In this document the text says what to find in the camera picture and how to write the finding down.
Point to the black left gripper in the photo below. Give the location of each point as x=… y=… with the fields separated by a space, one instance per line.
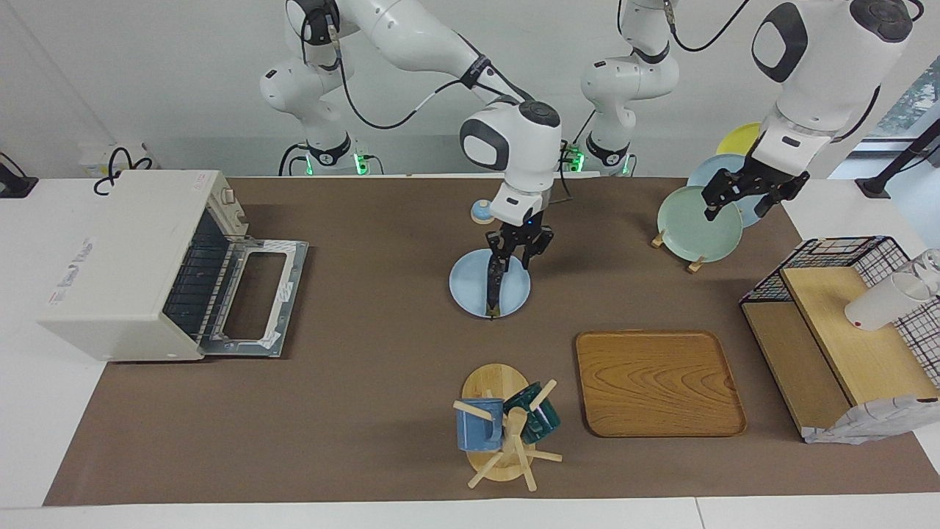
x=756 y=182

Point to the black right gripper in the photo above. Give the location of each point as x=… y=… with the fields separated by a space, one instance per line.
x=525 y=234

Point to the dark purple eggplant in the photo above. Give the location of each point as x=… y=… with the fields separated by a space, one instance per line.
x=493 y=297

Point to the small light blue plate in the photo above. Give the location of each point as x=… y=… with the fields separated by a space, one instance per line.
x=470 y=286

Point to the toaster oven glass door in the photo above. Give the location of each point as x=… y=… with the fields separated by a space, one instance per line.
x=285 y=312

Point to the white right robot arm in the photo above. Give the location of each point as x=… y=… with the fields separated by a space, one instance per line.
x=411 y=37

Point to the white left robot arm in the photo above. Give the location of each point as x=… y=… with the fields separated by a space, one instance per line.
x=822 y=59

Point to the silver oven knob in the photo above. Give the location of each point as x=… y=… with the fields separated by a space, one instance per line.
x=240 y=218
x=228 y=195

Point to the white toaster oven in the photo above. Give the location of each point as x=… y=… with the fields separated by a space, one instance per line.
x=125 y=257

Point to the large light blue plate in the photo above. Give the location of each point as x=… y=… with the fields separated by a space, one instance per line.
x=709 y=173

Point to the small blue dome lid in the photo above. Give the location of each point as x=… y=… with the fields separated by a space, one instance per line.
x=481 y=213

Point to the yellow plate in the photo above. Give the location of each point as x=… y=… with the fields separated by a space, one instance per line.
x=738 y=139

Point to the pale green plate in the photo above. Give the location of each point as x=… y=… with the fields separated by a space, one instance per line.
x=690 y=228

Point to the wooden plate rack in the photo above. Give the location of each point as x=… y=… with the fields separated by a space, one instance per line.
x=695 y=266

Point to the wooden mug tree stand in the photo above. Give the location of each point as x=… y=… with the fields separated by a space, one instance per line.
x=493 y=382

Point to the white cup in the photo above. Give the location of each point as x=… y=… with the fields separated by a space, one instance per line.
x=881 y=305

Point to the dark green mug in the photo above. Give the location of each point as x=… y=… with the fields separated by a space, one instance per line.
x=543 y=426

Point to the blue mug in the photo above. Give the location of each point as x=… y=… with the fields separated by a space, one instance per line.
x=477 y=433

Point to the wooden serving tray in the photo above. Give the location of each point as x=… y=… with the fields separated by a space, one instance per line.
x=653 y=382

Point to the brown table mat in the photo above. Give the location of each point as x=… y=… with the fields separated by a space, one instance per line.
x=367 y=367

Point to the clear glass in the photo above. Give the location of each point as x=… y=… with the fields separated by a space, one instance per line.
x=931 y=263

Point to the grey marbled cloth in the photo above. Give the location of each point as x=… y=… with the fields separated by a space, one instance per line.
x=866 y=422

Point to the white power outlet box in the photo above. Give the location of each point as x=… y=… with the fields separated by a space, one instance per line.
x=92 y=158

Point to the black table clamp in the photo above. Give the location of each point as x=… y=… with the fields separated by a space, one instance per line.
x=15 y=187

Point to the window with grey frame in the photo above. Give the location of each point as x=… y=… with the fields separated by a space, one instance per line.
x=918 y=103

